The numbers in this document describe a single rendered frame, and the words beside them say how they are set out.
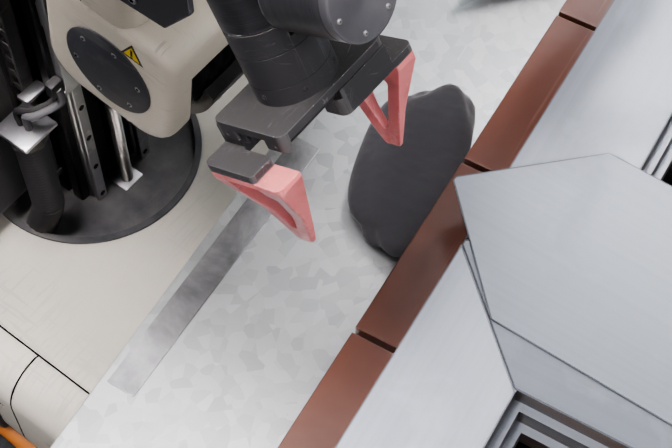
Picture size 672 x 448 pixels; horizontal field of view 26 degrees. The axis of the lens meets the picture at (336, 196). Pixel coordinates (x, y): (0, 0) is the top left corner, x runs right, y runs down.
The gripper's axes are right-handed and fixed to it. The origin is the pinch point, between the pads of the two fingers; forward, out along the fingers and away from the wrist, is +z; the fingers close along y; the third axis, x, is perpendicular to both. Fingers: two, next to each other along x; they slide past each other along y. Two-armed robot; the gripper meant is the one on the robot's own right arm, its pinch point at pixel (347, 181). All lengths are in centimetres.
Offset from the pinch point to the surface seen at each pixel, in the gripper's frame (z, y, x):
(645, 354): 21.3, 8.2, -12.7
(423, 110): 21.0, 25.9, 22.6
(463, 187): 12.8, 12.0, 4.0
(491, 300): 16.2, 5.1, -2.6
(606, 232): 17.8, 15.3, -5.8
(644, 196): 18.1, 19.9, -6.3
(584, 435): 22.7, 1.0, -11.6
